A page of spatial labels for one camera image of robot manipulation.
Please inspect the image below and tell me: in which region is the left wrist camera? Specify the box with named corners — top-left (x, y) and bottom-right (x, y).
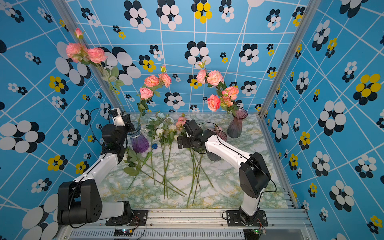
top-left (109, 108), bottom-right (125, 127)

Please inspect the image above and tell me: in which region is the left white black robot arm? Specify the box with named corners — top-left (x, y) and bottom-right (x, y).
top-left (57, 109), bottom-right (135, 228)

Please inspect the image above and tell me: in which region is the left controller circuit board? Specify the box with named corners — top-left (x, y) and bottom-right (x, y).
top-left (114, 229), bottom-right (134, 238)

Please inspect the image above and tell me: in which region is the corner aluminium post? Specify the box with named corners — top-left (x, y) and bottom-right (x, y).
top-left (52, 1), bottom-right (125, 112)
top-left (259, 0), bottom-right (321, 118)

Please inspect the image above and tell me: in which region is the right corner aluminium post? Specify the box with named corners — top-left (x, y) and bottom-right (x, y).
top-left (259, 0), bottom-right (321, 118)

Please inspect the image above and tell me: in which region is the pink grey glass vase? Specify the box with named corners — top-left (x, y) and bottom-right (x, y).
top-left (207, 126), bottom-right (228, 162)
top-left (227, 109), bottom-right (248, 139)

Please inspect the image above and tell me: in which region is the blue purple glass vase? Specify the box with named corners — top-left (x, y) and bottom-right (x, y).
top-left (128, 121), bottom-right (149, 153)

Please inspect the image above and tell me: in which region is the pink peony flower stem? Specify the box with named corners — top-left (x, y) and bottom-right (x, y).
top-left (196, 61), bottom-right (226, 98)

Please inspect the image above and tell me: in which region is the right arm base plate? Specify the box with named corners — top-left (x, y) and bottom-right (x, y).
top-left (222, 210), bottom-right (269, 228)

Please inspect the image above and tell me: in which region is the pile of artificial flowers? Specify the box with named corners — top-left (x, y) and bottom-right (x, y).
top-left (118, 113), bottom-right (214, 208)

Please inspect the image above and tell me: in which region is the right controller circuit board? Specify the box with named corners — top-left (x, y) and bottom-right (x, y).
top-left (244, 229), bottom-right (266, 240)

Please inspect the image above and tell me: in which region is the controller circuit board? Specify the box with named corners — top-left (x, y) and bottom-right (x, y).
top-left (244, 229), bottom-right (266, 240)
top-left (114, 229), bottom-right (134, 238)

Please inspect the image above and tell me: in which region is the front pink grey glass vase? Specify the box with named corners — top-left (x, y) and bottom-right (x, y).
top-left (207, 126), bottom-right (228, 162)

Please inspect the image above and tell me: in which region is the aluminium front rail frame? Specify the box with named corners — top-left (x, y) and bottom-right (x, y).
top-left (57, 209), bottom-right (317, 240)

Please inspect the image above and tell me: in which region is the rear pink grey glass vase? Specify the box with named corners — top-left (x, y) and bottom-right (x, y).
top-left (227, 109), bottom-right (248, 139)

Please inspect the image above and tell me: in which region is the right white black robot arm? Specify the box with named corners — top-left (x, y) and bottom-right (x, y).
top-left (177, 120), bottom-right (272, 226)

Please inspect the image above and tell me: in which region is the single pink rose stem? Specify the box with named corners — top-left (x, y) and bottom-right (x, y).
top-left (207, 95), bottom-right (233, 112)

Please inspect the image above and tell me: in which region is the left corner aluminium post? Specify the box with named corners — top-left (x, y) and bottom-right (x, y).
top-left (52, 1), bottom-right (125, 112)

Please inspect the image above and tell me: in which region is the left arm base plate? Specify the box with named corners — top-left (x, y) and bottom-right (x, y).
top-left (106, 210), bottom-right (149, 227)

